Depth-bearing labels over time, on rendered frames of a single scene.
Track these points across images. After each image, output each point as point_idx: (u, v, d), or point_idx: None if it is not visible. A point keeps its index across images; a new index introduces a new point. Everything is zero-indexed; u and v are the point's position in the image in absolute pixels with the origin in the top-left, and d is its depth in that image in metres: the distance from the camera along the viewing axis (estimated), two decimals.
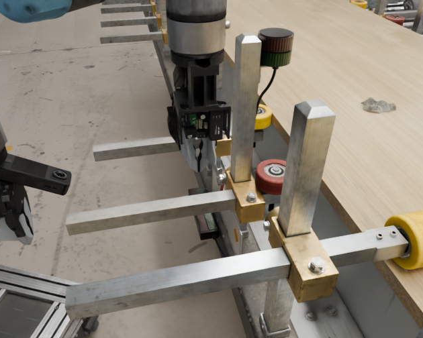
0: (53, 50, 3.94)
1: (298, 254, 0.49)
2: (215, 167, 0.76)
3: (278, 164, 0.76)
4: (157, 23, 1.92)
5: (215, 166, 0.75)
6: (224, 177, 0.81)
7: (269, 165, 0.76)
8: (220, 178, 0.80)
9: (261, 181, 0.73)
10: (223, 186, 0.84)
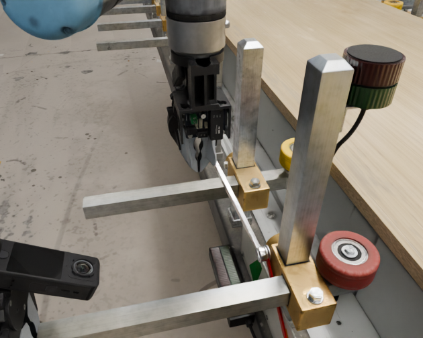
0: (48, 53, 3.70)
1: None
2: (242, 215, 0.59)
3: (350, 239, 0.52)
4: (162, 26, 1.68)
5: (241, 212, 0.59)
6: (266, 248, 0.58)
7: (338, 241, 0.52)
8: (258, 243, 0.58)
9: (330, 269, 0.49)
10: (270, 267, 0.57)
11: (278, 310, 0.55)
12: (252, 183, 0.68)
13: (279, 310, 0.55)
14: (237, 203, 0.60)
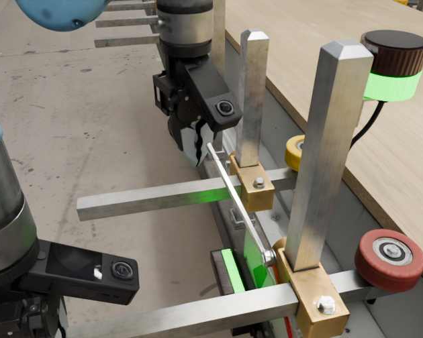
0: (47, 52, 3.66)
1: None
2: (246, 218, 0.55)
3: (391, 239, 0.49)
4: None
5: (245, 214, 0.55)
6: (271, 253, 0.54)
7: (379, 241, 0.49)
8: (264, 247, 0.54)
9: (372, 270, 0.46)
10: (276, 273, 0.53)
11: (286, 320, 0.51)
12: (256, 183, 0.64)
13: (287, 319, 0.51)
14: (240, 204, 0.56)
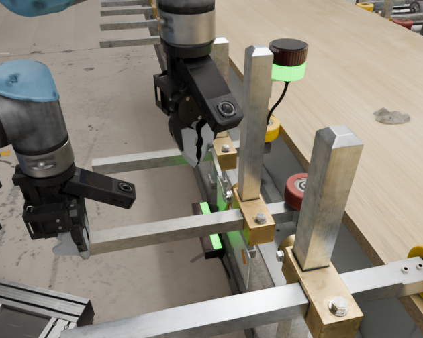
0: (52, 52, 3.89)
1: (317, 292, 0.44)
2: (223, 185, 0.71)
3: None
4: (158, 26, 1.87)
5: (223, 184, 0.71)
6: (231, 194, 0.77)
7: (299, 180, 0.72)
8: (227, 195, 0.76)
9: (292, 197, 0.69)
10: (229, 203, 0.79)
11: None
12: (223, 148, 0.87)
13: None
14: (221, 180, 0.69)
